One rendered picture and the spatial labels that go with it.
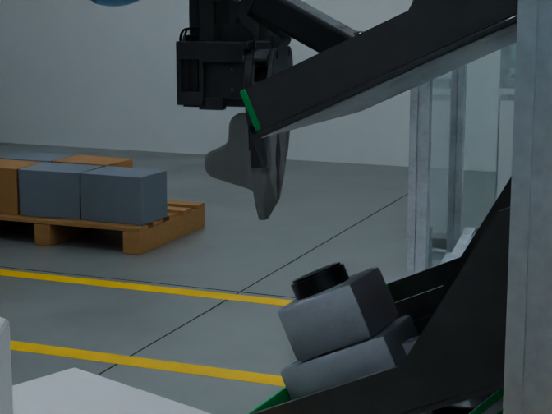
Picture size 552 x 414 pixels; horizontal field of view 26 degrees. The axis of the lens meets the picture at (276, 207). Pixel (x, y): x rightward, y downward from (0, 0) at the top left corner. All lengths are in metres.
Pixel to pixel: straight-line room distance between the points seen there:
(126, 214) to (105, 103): 4.05
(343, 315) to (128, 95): 9.69
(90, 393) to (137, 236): 4.67
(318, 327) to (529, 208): 0.17
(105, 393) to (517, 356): 1.23
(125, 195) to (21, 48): 4.56
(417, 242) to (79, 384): 0.57
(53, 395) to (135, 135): 8.64
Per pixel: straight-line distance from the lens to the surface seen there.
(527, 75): 0.48
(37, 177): 6.67
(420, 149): 1.87
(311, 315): 0.61
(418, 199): 1.88
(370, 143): 9.45
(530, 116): 0.48
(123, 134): 10.33
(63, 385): 1.73
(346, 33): 0.96
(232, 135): 0.99
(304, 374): 0.62
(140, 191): 6.35
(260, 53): 0.96
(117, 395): 1.68
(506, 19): 0.51
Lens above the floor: 1.42
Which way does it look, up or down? 11 degrees down
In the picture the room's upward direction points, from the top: straight up
